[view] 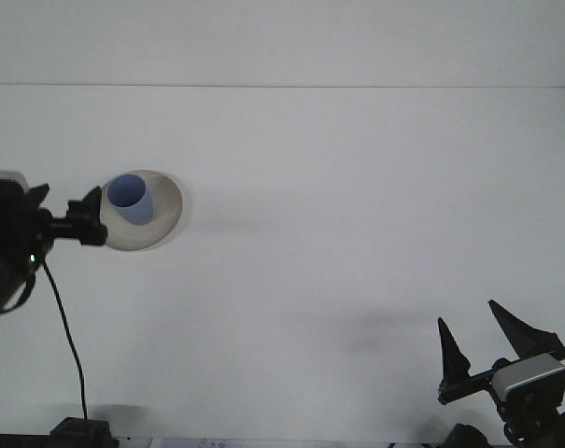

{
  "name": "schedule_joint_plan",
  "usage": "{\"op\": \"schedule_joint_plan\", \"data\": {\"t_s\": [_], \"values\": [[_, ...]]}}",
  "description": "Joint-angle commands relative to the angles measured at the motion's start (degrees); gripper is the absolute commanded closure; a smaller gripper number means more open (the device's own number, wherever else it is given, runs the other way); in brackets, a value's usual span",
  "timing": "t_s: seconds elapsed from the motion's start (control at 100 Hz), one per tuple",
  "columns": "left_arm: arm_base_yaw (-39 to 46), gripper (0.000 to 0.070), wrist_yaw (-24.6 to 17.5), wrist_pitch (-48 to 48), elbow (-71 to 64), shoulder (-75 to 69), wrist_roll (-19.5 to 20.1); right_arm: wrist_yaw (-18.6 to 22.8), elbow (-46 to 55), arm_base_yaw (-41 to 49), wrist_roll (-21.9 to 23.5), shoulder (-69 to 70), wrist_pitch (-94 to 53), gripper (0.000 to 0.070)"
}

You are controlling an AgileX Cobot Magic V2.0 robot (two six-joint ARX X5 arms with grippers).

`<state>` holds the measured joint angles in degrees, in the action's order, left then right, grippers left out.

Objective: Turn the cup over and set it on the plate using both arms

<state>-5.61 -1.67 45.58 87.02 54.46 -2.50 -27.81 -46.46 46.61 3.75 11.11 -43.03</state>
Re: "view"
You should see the pale round plate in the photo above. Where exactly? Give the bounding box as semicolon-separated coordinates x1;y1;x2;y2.
97;169;184;253

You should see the pale blue cup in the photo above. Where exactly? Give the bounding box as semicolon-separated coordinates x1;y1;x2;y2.
106;174;155;226

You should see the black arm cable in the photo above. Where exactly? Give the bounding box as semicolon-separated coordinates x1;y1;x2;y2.
39;259;88;421

